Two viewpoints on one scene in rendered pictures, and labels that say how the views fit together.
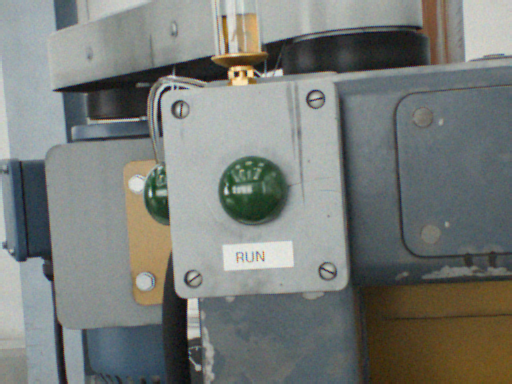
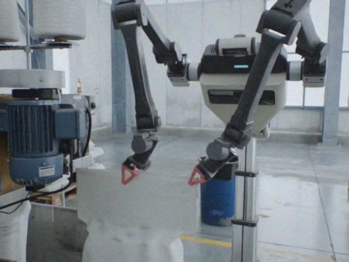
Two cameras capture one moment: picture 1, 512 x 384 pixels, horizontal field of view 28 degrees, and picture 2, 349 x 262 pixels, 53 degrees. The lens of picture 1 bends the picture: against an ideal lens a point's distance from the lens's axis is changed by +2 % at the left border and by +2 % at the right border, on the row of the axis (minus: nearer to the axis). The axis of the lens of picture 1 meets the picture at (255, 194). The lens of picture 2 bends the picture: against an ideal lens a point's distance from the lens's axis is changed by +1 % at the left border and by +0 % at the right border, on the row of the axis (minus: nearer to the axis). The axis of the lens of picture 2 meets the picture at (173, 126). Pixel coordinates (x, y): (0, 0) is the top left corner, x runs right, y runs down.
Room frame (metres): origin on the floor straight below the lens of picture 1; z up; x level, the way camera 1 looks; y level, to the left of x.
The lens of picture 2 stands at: (1.92, 0.72, 1.37)
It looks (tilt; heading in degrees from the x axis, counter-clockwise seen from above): 7 degrees down; 192
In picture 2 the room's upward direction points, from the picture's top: straight up
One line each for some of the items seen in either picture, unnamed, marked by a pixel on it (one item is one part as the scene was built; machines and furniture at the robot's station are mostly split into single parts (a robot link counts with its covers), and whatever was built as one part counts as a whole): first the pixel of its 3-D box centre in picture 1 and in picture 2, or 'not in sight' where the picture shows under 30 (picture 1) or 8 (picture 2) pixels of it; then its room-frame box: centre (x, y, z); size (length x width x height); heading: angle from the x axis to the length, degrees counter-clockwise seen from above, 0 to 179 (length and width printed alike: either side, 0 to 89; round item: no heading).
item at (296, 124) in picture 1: (259, 187); (85, 105); (0.46, 0.00, 1.29); 0.08 x 0.05 x 0.09; 83
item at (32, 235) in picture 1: (48, 218); (70, 127); (0.95, 0.19, 1.25); 0.10 x 0.08 x 0.12; 18
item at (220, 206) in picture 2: not in sight; (220, 188); (-1.61, 0.47, 0.32); 0.51 x 0.48 x 0.65; 173
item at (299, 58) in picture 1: (355, 62); (50, 91); (0.63, -0.07, 1.35); 0.09 x 0.09 x 0.03
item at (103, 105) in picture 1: (149, 105); (34, 94); (0.99, 0.10, 1.35); 0.12 x 0.12 x 0.04
